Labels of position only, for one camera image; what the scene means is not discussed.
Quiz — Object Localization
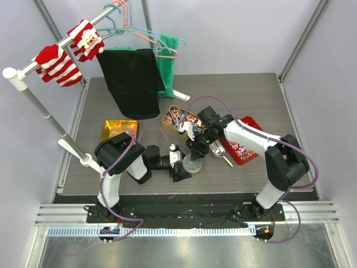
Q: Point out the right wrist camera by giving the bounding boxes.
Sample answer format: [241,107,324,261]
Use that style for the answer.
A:
[177,121,200,141]

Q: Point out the metal scoop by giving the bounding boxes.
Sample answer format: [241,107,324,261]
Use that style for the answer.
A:
[209,140,233,168]

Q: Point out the gold tin of gummy candies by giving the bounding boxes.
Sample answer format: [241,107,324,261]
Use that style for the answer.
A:
[101,119,139,142]

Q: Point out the pink hanger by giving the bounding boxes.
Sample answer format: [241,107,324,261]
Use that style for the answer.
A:
[97,0,180,59]

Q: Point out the white jar lid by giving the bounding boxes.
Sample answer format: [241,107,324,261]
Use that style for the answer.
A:
[182,154,202,174]

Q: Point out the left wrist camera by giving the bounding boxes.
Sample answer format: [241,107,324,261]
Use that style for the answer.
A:
[169,143,182,166]

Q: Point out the black cloth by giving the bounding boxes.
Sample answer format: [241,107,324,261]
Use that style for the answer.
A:
[97,49,165,120]

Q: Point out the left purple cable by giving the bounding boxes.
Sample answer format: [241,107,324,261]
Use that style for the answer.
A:
[99,123,175,243]

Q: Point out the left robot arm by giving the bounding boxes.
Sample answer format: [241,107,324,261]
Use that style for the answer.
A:
[94,133,192,223]

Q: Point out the santa striped sock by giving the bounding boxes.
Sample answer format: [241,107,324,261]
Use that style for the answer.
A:
[67,20,104,62]

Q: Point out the red white striped sock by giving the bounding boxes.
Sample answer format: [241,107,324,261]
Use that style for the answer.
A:
[31,44,83,87]

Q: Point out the red tin of swirl lollipops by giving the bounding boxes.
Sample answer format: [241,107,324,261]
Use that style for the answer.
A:
[219,116,263,165]

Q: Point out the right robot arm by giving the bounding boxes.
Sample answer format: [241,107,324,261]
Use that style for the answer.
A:
[178,106,310,221]

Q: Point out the gold tin of ball lollipops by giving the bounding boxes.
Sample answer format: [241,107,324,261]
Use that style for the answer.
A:
[161,106,203,133]

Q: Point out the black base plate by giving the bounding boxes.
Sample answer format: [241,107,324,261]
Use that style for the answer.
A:
[54,193,286,229]

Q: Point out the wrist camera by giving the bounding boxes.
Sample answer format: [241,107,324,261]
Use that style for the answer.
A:
[169,143,182,166]
[177,121,200,141]

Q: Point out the slotted cable duct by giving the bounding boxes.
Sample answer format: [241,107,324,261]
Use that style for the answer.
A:
[47,225,256,237]

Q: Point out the clear plastic jar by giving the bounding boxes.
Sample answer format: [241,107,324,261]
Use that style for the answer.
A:
[187,170,201,177]

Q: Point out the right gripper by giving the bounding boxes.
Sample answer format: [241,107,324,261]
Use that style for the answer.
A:
[186,128,219,161]

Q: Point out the teal hanger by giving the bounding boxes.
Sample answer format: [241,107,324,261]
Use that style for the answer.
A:
[94,2,173,55]

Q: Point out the green cloth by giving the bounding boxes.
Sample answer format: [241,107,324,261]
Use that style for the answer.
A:
[106,35,179,98]

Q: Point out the clothes rack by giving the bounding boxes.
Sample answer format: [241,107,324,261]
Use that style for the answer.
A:
[2,2,190,174]

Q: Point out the blue hanger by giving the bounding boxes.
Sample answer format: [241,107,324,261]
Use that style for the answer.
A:
[122,0,186,51]

